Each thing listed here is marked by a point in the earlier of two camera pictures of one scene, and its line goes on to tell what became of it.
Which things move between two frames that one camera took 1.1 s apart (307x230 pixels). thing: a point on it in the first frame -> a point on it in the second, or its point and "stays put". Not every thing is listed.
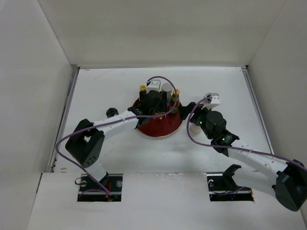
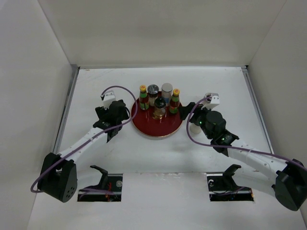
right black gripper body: x=200 y=116 stays put
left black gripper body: x=161 y=107 -> x=102 y=112
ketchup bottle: x=173 y=100 stays put
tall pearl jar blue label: x=168 y=87 stays put
